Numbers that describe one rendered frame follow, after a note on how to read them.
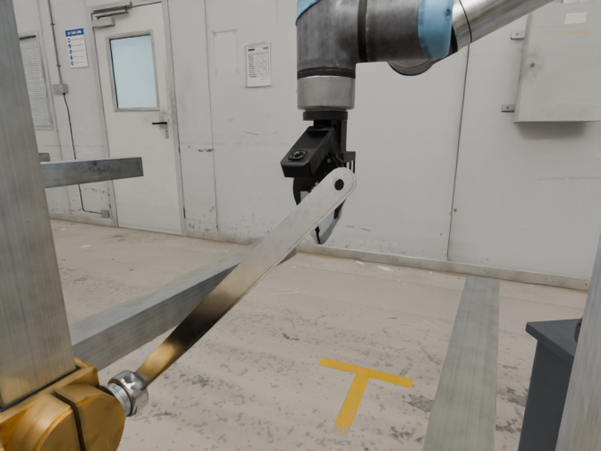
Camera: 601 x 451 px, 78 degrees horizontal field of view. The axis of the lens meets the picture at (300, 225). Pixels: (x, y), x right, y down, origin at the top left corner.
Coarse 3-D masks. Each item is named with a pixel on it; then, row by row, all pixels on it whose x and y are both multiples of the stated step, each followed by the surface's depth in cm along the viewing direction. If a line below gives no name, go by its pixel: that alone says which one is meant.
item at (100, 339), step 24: (216, 264) 39; (168, 288) 33; (192, 288) 34; (120, 312) 29; (144, 312) 29; (168, 312) 32; (72, 336) 26; (96, 336) 26; (120, 336) 28; (144, 336) 30; (96, 360) 26
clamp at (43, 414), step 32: (64, 384) 19; (96, 384) 21; (0, 416) 17; (32, 416) 17; (64, 416) 17; (96, 416) 19; (0, 448) 17; (32, 448) 16; (64, 448) 18; (96, 448) 19
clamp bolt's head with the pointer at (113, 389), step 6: (114, 384) 21; (102, 390) 21; (108, 390) 21; (114, 390) 21; (120, 390) 21; (114, 396) 21; (120, 396) 21; (126, 396) 21; (120, 402) 21; (126, 402) 21; (126, 408) 21; (126, 414) 21
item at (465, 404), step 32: (480, 288) 34; (480, 320) 28; (448, 352) 24; (480, 352) 24; (448, 384) 21; (480, 384) 21; (448, 416) 19; (480, 416) 19; (448, 448) 17; (480, 448) 17
